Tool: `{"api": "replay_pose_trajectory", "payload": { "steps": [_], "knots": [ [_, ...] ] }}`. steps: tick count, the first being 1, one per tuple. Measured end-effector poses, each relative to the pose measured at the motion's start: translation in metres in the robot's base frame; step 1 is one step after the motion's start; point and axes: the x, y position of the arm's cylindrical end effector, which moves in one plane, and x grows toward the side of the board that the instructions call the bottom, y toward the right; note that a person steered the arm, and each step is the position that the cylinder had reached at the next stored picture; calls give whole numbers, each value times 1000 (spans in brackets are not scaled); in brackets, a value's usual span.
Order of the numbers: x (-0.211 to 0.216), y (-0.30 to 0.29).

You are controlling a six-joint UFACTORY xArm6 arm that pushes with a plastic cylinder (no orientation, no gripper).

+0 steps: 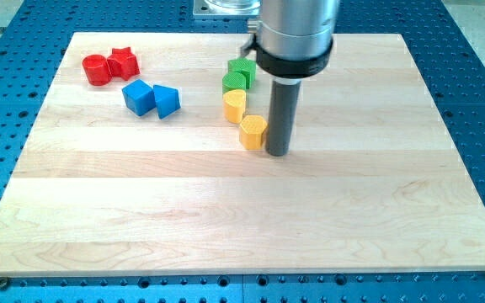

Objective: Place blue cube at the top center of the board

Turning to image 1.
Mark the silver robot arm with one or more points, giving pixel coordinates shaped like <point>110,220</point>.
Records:
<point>292,38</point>

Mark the green cube block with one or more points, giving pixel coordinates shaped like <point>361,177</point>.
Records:
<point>246,67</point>

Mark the light wooden board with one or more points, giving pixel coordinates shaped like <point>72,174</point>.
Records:
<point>372,181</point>

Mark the blue cube block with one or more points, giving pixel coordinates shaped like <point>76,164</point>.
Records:
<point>139,97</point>

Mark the left board stop bolt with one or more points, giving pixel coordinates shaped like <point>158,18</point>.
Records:
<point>5,282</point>

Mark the yellow hexagon block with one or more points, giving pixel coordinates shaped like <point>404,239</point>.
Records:
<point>252,132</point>

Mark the yellow heart block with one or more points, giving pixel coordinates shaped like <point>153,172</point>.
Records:
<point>234,105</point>

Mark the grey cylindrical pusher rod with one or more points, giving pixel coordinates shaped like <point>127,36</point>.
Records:
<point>282,112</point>

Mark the green rounded block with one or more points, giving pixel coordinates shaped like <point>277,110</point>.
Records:
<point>232,81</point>

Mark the blue triangular prism block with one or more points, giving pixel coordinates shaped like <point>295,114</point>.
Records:
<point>167,100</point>

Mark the red star block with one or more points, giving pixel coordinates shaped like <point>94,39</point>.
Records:
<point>123,63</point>

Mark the red cylinder block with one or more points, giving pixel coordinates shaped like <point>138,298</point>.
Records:
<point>97,70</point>

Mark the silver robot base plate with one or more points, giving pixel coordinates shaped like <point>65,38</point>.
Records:
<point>225,8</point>

